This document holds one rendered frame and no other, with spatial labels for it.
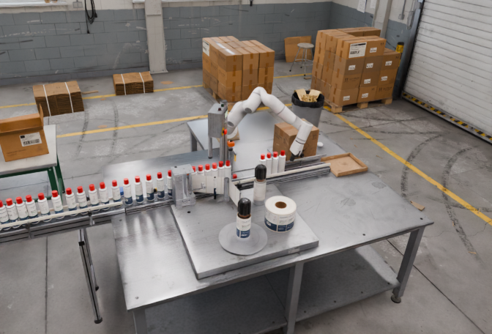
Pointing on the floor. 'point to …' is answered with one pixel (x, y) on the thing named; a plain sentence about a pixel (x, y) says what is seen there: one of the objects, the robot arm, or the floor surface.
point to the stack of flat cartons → (58, 98)
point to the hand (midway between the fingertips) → (292, 158)
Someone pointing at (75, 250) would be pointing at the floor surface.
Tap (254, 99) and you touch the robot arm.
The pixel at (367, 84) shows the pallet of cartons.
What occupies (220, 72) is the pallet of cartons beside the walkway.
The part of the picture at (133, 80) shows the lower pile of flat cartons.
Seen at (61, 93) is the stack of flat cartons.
